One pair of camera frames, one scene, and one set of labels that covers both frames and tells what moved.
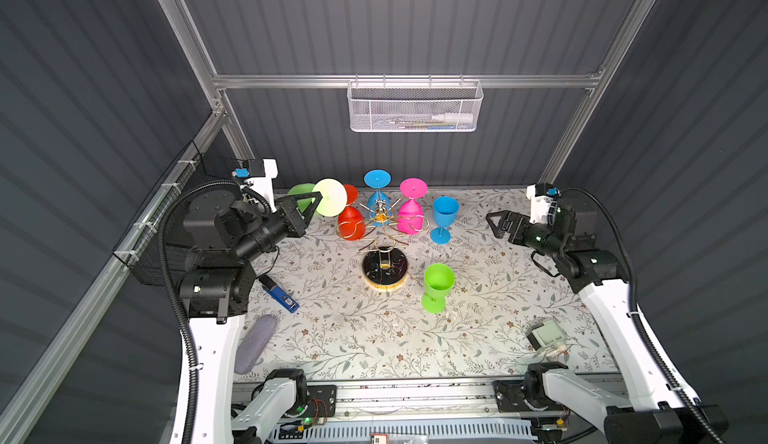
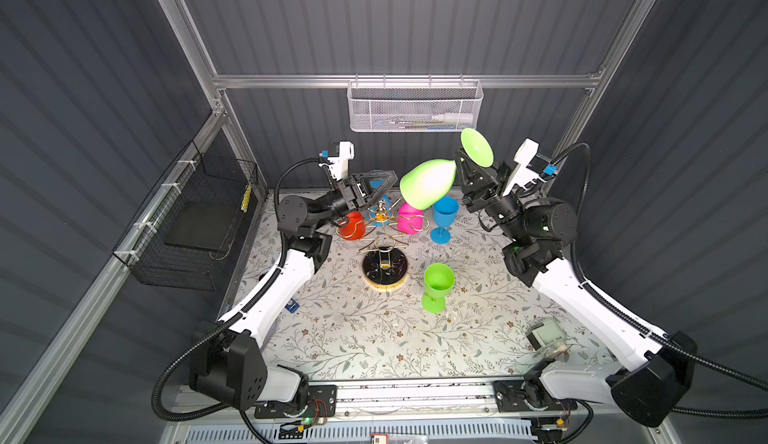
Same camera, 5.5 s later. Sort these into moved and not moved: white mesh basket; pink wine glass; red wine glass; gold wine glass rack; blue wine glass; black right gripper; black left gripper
Moved: black left gripper; black right gripper
Not moved: pink wine glass; gold wine glass rack; red wine glass; white mesh basket; blue wine glass
